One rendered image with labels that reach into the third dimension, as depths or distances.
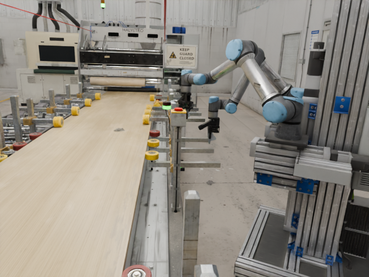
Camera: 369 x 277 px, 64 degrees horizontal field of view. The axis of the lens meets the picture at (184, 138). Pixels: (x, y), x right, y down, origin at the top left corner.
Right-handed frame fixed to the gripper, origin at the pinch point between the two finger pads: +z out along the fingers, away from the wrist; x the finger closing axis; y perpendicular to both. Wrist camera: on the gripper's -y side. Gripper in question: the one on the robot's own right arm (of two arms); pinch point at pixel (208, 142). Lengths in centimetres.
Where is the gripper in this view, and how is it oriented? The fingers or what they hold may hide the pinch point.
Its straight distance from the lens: 228.1
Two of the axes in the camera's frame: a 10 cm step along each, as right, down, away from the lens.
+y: 10.0, 0.2, 0.7
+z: -0.3, 9.6, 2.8
